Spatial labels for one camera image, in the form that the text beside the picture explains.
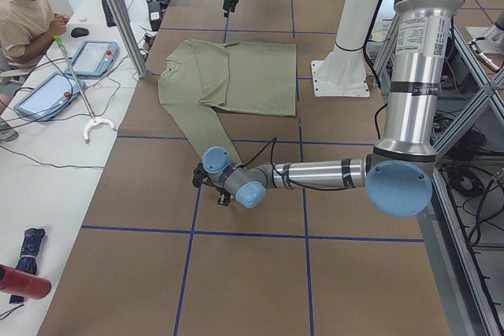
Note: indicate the black computer mouse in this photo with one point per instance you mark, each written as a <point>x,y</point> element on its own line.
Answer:
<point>79,32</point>

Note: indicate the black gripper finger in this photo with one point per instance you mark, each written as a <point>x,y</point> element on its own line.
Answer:
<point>227,11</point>
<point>224,198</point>

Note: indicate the white central robot pedestal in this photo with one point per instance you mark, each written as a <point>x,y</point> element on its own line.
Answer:
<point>342,73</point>

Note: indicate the red water bottle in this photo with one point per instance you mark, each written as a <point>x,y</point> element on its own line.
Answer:
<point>23,284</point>

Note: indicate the blue teach pendant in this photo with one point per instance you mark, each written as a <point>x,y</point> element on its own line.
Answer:
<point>49,98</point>
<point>94,58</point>

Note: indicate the folded dark blue umbrella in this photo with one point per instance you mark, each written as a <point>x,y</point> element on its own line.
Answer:
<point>27,260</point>

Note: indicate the white reacher grabber stick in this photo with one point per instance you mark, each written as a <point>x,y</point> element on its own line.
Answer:
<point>95,120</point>

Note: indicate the black keyboard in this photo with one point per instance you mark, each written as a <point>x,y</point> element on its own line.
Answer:
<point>109,18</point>

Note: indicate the aluminium frame post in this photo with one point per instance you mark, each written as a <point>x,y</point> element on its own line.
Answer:
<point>119,12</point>

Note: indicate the green long-sleeve shirt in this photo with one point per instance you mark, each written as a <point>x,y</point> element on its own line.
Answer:
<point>204,77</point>

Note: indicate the person in beige shirt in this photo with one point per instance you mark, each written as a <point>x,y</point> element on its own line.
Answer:
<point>28,28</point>

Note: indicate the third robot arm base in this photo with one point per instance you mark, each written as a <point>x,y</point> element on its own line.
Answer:
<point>487,40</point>

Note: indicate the lower blue teach pendant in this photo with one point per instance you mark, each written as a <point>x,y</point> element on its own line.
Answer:
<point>49,98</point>

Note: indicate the upper blue teach pendant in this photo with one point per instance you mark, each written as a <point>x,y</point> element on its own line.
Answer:
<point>94,58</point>

